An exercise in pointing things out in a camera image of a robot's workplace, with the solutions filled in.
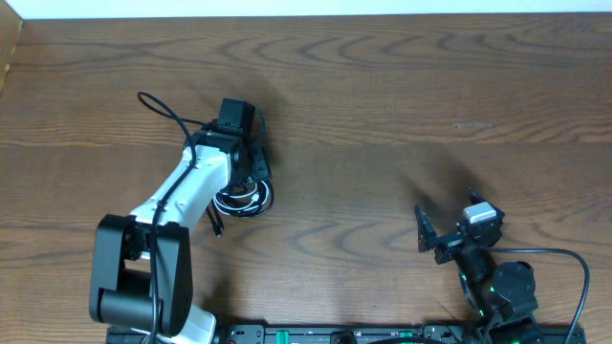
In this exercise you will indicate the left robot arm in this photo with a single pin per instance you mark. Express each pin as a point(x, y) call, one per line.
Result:
point(141, 282)

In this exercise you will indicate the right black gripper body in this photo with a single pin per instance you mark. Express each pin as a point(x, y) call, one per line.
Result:
point(449, 247)

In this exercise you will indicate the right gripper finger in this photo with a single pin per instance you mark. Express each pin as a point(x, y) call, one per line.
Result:
point(426, 233)
point(475, 197)

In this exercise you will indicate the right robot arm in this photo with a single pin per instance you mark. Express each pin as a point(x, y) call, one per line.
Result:
point(502, 294)

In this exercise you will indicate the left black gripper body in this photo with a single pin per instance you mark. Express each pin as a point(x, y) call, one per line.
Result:
point(257, 167)

